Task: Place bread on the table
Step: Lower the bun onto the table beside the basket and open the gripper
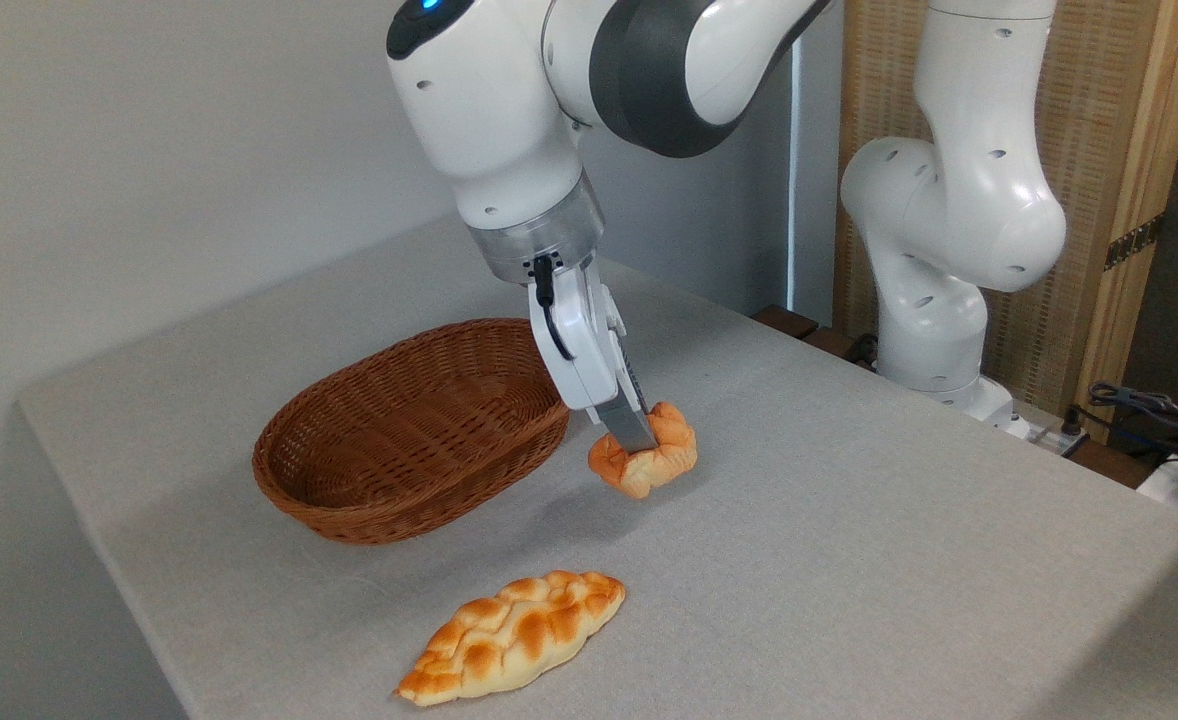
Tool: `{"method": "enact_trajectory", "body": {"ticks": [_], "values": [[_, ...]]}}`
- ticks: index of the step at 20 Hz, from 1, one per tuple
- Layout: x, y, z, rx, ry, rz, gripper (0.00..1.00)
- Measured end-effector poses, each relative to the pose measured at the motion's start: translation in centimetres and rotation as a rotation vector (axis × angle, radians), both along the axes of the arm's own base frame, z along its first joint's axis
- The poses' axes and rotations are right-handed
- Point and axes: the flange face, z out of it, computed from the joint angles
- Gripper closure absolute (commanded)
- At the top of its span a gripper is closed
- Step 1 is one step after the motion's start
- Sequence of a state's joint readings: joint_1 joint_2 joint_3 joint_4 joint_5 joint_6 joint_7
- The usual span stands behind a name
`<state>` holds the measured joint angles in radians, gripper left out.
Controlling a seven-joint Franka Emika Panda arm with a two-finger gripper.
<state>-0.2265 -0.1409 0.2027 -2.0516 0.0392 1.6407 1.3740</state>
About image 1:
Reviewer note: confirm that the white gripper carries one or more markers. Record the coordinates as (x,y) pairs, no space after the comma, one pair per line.
(584,340)

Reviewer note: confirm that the round muffin-shaped bread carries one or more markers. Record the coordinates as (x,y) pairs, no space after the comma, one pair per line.
(649,470)

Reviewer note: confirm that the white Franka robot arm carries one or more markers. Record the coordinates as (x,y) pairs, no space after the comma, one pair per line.
(489,110)

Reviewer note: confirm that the long braided bread loaf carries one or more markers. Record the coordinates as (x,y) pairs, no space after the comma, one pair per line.
(514,635)

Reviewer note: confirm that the brown wicker oval basket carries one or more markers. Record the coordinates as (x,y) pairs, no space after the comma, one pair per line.
(429,450)

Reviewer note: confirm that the metal screen hinge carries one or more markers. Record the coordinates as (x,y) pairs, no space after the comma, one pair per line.
(1134,240)

